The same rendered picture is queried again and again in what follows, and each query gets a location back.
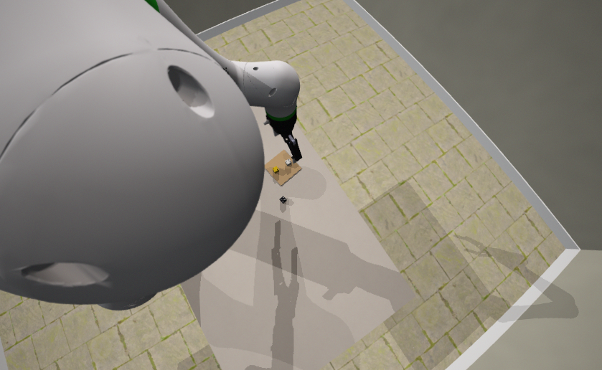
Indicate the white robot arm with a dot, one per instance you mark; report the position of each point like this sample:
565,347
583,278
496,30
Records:
130,160

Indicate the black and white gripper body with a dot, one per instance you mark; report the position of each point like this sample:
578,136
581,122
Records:
286,133

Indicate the tan square mat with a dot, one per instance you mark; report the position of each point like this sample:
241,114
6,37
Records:
285,172

